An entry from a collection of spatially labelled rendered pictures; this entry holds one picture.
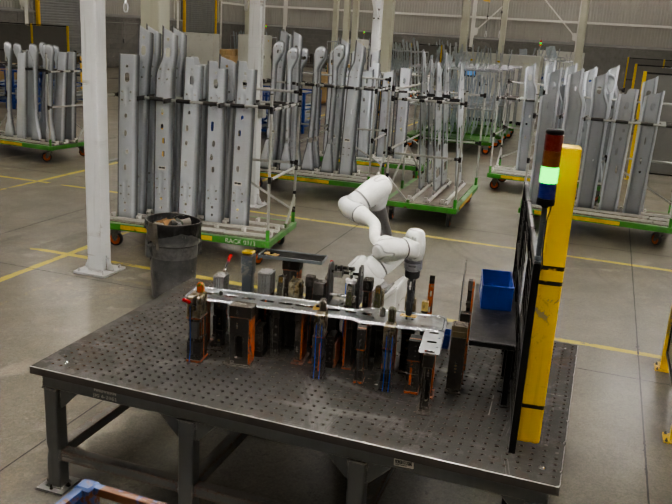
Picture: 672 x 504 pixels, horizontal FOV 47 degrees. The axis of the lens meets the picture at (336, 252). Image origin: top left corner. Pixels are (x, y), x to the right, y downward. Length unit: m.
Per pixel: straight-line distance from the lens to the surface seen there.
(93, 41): 7.44
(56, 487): 4.46
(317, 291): 4.18
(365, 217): 4.11
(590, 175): 10.87
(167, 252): 6.81
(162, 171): 8.69
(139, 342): 4.37
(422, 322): 3.95
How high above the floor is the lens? 2.39
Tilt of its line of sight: 16 degrees down
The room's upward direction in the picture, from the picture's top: 3 degrees clockwise
